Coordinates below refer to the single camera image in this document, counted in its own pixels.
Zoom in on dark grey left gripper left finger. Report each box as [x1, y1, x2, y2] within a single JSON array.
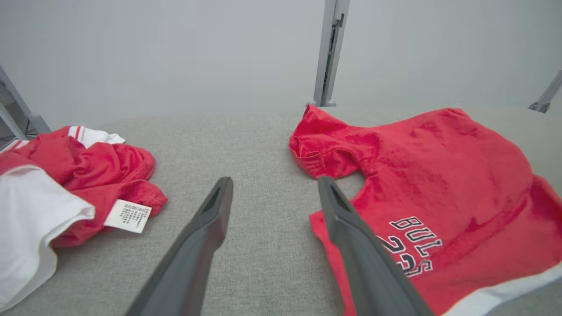
[[125, 176, 234, 316]]

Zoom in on red basketball shorts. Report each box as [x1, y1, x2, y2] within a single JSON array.
[[288, 104, 562, 316]]

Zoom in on grey fabric sofa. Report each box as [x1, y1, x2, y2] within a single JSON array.
[[0, 105, 562, 316]]

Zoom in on grey partition post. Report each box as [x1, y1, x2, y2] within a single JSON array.
[[306, 0, 352, 108]]

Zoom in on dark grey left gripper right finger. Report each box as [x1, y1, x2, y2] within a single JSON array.
[[317, 176, 434, 316]]

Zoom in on grey metal frame post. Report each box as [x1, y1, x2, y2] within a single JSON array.
[[0, 66, 52, 152]]

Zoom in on red white basketball shirt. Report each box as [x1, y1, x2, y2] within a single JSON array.
[[0, 125, 169, 313]]

